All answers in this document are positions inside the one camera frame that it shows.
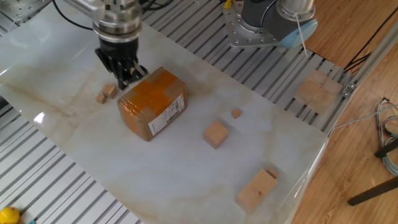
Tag black stand leg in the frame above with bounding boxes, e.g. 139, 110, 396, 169
374, 138, 398, 158
347, 175, 398, 207

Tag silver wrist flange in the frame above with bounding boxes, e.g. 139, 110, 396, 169
92, 0, 143, 44

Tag grey cable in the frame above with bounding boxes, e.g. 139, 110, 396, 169
333, 104, 398, 130

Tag coloured cable bundle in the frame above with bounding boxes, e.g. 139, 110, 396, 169
374, 98, 398, 177

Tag metal corner bracket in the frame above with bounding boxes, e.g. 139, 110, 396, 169
341, 82, 358, 97

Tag perforated metal plate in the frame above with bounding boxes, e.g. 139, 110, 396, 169
0, 0, 53, 26

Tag long wooden block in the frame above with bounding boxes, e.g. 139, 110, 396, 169
234, 168, 279, 215

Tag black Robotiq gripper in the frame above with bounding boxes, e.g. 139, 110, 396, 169
95, 36, 149, 91

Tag cardboard box with orange tape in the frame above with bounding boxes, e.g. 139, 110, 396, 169
117, 66, 188, 142

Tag aluminium frame beam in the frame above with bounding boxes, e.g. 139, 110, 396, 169
343, 20, 398, 94

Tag large wooden cube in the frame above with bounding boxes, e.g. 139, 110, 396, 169
203, 120, 230, 150

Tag black floor cables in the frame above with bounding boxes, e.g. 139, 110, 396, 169
343, 6, 398, 74

